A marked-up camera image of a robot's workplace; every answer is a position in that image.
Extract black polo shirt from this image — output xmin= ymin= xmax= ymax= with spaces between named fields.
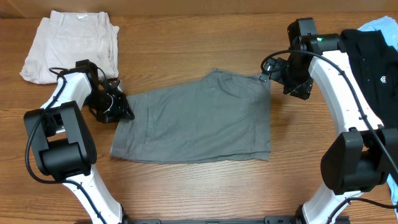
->
xmin=340 ymin=29 xmax=397 ymax=128

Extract light blue shirt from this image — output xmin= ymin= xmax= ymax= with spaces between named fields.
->
xmin=358 ymin=16 xmax=397 ymax=205

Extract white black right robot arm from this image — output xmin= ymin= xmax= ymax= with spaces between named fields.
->
xmin=260 ymin=17 xmax=397 ymax=224

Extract grey shorts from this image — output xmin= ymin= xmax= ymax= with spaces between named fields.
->
xmin=110 ymin=70 xmax=271 ymax=164

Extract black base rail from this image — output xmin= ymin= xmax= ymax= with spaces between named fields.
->
xmin=74 ymin=214 xmax=351 ymax=224

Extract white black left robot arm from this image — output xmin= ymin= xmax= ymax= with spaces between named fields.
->
xmin=24 ymin=60 xmax=134 ymax=223

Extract beige folded shorts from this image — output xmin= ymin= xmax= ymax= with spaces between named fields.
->
xmin=20 ymin=11 xmax=119 ymax=84

